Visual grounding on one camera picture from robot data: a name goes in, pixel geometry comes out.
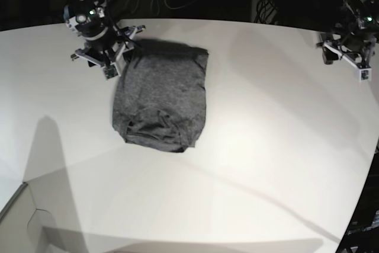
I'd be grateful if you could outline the grey t-shirt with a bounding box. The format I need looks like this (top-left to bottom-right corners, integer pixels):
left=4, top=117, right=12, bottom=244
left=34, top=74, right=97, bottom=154
left=112, top=39, right=209, bottom=153

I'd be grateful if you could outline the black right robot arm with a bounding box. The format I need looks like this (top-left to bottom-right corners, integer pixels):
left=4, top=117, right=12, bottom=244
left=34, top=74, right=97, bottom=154
left=63, top=0, right=146, bottom=79

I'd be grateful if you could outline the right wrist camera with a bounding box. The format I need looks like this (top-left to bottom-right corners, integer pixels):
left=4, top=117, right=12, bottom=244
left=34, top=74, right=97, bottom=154
left=102, top=65, right=119, bottom=80

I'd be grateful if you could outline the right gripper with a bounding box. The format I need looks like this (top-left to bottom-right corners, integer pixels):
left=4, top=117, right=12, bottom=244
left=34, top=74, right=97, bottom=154
left=70, top=25, right=146, bottom=71

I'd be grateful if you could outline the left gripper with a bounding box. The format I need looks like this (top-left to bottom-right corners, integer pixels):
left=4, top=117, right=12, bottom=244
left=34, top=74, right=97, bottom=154
left=316, top=33, right=378, bottom=71

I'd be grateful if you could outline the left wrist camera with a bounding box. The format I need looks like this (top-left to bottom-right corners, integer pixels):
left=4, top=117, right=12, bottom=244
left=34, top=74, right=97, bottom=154
left=358, top=68, right=372, bottom=82

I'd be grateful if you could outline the black cable bundle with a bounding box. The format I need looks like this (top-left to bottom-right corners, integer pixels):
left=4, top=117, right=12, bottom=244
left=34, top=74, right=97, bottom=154
left=256, top=0, right=279, bottom=24

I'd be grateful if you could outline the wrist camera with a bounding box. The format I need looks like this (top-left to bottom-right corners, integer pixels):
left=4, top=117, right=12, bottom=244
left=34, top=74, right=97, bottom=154
left=358, top=68, right=372, bottom=82
left=102, top=65, right=119, bottom=80

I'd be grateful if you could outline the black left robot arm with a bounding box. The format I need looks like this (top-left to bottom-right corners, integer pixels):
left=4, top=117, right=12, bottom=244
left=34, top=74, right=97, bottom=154
left=316, top=0, right=378, bottom=81

